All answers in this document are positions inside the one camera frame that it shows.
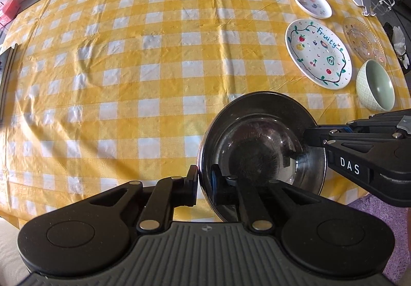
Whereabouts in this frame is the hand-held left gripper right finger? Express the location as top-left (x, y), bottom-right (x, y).
top-left (211, 166), bottom-right (328, 231)

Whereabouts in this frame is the yellow checked tablecloth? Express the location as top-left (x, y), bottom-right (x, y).
top-left (0, 0), bottom-right (404, 229)

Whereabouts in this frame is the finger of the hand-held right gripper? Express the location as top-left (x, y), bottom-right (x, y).
top-left (347, 109), bottom-right (411, 133)
top-left (303, 125), bottom-right (411, 153)

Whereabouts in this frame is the black bag waste basket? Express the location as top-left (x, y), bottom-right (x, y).
top-left (389, 25), bottom-right (411, 70)

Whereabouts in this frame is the large white fruit-print plate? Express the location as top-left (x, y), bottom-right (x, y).
top-left (285, 18), bottom-right (353, 92)

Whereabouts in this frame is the clear glass plate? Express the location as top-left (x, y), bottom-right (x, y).
top-left (342, 16), bottom-right (386, 66)

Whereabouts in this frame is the pale green ceramic bowl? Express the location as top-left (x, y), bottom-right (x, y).
top-left (355, 59), bottom-right (395, 112)

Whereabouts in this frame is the stainless steel bowl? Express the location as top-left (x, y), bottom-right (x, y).
top-left (197, 91), bottom-right (328, 223)

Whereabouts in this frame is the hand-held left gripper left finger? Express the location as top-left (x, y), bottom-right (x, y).
top-left (87, 165), bottom-right (199, 233)

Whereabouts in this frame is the pink box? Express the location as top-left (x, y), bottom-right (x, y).
top-left (0, 0), bottom-right (20, 28)

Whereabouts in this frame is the small white printed plate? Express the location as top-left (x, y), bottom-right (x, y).
top-left (293, 0), bottom-right (332, 20)

